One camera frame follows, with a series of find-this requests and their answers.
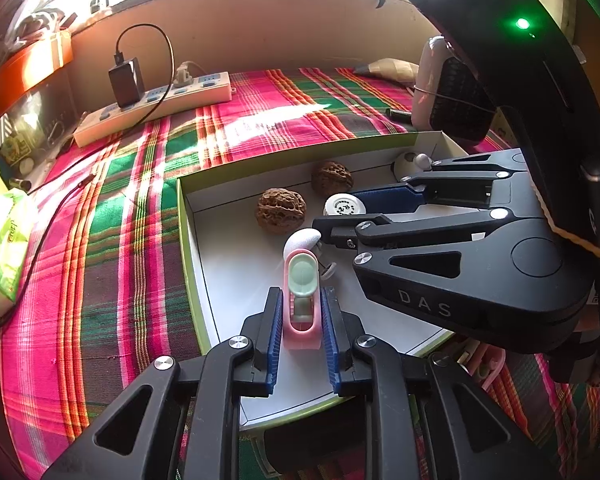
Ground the pink black heater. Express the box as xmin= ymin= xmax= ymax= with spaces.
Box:
xmin=410 ymin=35 xmax=496 ymax=146

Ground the black charger cable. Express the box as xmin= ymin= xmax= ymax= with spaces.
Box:
xmin=0 ymin=23 xmax=175 ymax=331

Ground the small white bottle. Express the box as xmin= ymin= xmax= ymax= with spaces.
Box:
xmin=323 ymin=193 xmax=367 ymax=221

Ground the beige cone pouch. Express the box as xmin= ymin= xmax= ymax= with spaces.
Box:
xmin=352 ymin=59 xmax=421 ymax=83

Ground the orange box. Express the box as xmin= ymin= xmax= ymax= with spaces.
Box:
xmin=0 ymin=32 xmax=74 ymax=128

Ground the brown walnut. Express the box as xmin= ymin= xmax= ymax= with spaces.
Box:
xmin=311 ymin=161 xmax=355 ymax=192
xmin=256 ymin=188 xmax=307 ymax=234

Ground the white plug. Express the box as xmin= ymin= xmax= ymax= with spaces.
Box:
xmin=172 ymin=61 xmax=201 ymax=87

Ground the white power strip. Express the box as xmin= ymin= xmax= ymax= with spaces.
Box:
xmin=73 ymin=71 xmax=233 ymax=149

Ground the green white cardboard box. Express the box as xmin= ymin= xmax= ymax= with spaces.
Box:
xmin=176 ymin=130 xmax=473 ymax=431

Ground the pink green plaid cloth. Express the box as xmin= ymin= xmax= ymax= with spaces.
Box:
xmin=0 ymin=66 xmax=600 ymax=480

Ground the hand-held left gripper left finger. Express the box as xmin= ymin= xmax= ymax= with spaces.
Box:
xmin=40 ymin=287 xmax=285 ymax=480

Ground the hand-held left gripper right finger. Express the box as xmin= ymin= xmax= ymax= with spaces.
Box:
xmin=320 ymin=286 xmax=563 ymax=480

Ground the black charger adapter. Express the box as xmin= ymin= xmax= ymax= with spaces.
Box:
xmin=108 ymin=57 xmax=145 ymax=109

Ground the white panda dome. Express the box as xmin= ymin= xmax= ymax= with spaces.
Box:
xmin=391 ymin=152 xmax=433 ymax=183

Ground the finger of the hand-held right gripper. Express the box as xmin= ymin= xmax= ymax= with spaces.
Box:
xmin=351 ymin=147 xmax=535 ymax=216
xmin=311 ymin=206 xmax=520 ymax=342

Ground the pink clipper with green pad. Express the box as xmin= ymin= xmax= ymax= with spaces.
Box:
xmin=282 ymin=253 xmax=326 ymax=352

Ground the white mushroom-shaped toy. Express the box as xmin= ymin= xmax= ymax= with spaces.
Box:
xmin=284 ymin=228 xmax=337 ymax=281

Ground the green tissue pack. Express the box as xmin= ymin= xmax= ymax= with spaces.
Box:
xmin=0 ymin=190 xmax=40 ymax=326

